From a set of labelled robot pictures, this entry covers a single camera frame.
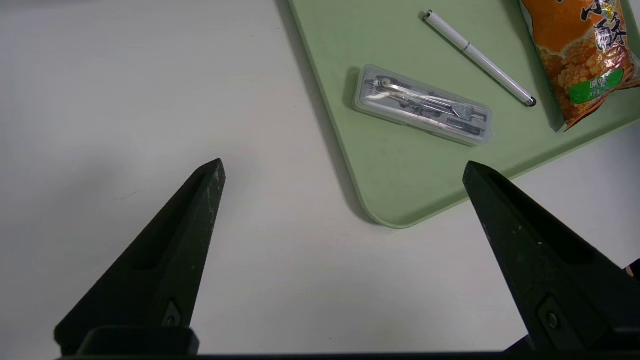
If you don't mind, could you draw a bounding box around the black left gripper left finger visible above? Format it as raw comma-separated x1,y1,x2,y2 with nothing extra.
54,158,227,354

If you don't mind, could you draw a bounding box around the light green plastic tray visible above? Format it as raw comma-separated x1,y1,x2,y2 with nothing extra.
287,0,640,230

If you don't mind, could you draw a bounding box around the white pen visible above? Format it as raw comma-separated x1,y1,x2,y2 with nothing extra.
422,9,538,108

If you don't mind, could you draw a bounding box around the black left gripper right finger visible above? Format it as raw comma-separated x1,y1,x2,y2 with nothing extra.
462,160,640,352

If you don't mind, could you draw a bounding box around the clear plastic compass case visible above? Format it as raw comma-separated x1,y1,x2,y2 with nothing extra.
353,64,495,147

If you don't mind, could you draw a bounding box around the orange snack bag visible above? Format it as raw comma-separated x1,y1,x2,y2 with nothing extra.
518,0,640,133

